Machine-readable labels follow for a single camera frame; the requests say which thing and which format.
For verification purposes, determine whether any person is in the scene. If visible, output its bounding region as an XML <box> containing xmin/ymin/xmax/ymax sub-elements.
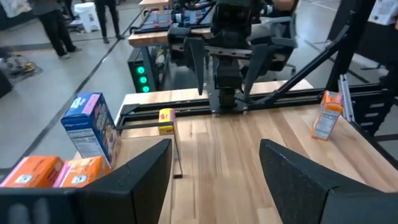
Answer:
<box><xmin>30</xmin><ymin>0</ymin><xmax>82</xmax><ymax>60</ymax></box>
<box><xmin>94</xmin><ymin>0</ymin><xmax>126</xmax><ymax>44</ymax></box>

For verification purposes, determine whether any yellow Corn Pops cereal box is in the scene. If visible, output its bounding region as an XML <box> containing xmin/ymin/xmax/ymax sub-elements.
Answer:
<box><xmin>158</xmin><ymin>108</ymin><xmax>177</xmax><ymax>136</ymax></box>

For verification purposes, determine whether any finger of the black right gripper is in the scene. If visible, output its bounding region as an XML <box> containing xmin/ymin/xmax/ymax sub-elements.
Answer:
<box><xmin>185</xmin><ymin>37</ymin><xmax>206</xmax><ymax>96</ymax></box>
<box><xmin>242</xmin><ymin>43</ymin><xmax>271</xmax><ymax>101</ymax></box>

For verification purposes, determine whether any black table edge rail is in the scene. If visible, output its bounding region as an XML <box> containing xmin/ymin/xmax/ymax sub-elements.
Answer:
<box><xmin>115</xmin><ymin>83</ymin><xmax>398</xmax><ymax>125</ymax></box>

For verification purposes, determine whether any silver aluminium extrusion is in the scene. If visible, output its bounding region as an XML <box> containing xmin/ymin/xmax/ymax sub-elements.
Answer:
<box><xmin>338</xmin><ymin>73</ymin><xmax>356</xmax><ymax>123</ymax></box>

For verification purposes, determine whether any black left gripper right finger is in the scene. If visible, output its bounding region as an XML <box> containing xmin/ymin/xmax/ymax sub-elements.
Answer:
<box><xmin>259</xmin><ymin>139</ymin><xmax>398</xmax><ymax>224</ymax></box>

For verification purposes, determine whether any black slotted frame panel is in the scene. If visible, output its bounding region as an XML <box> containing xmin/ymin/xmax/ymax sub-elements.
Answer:
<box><xmin>353</xmin><ymin>83</ymin><xmax>398</xmax><ymax>138</ymax></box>

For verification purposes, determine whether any white bin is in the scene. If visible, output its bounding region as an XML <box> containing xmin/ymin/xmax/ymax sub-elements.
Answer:
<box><xmin>73</xmin><ymin>2</ymin><xmax>101</xmax><ymax>34</ymax></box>

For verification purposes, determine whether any black frame post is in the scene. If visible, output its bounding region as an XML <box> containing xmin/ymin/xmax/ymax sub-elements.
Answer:
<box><xmin>326</xmin><ymin>0</ymin><xmax>377</xmax><ymax>91</ymax></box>

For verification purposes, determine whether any orange Mini Wheats cereal box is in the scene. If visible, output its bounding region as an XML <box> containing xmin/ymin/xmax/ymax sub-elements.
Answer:
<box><xmin>52</xmin><ymin>155</ymin><xmax>113</xmax><ymax>189</ymax></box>
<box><xmin>0</xmin><ymin>155</ymin><xmax>65</xmax><ymax>189</ymax></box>
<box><xmin>310</xmin><ymin>90</ymin><xmax>345</xmax><ymax>141</ymax></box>

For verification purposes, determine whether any black computer with green lights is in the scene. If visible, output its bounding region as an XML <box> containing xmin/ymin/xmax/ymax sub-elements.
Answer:
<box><xmin>127</xmin><ymin>46</ymin><xmax>157</xmax><ymax>93</ymax></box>

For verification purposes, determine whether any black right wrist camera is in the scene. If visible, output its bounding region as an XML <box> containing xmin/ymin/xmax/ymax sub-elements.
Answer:
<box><xmin>214</xmin><ymin>0</ymin><xmax>259</xmax><ymax>32</ymax></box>

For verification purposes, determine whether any wooden shelf with black frame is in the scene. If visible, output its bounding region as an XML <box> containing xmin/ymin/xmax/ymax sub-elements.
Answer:
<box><xmin>73</xmin><ymin>104</ymin><xmax>184</xmax><ymax>224</ymax></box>

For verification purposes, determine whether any blue Frosted Flakes cereal box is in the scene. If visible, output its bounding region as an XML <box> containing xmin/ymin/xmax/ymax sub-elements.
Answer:
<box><xmin>60</xmin><ymin>91</ymin><xmax>123</xmax><ymax>169</ymax></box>

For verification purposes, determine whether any wooden workbench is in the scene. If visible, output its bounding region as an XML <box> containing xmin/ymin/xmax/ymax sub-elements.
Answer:
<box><xmin>127</xmin><ymin>0</ymin><xmax>218</xmax><ymax>94</ymax></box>

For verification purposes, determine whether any black diagonal frame brace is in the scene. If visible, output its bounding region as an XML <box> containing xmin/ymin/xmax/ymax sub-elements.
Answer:
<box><xmin>254</xmin><ymin>24</ymin><xmax>351</xmax><ymax>106</ymax></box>

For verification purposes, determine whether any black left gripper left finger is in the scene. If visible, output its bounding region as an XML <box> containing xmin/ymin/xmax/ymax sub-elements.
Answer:
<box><xmin>0</xmin><ymin>138</ymin><xmax>174</xmax><ymax>224</ymax></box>

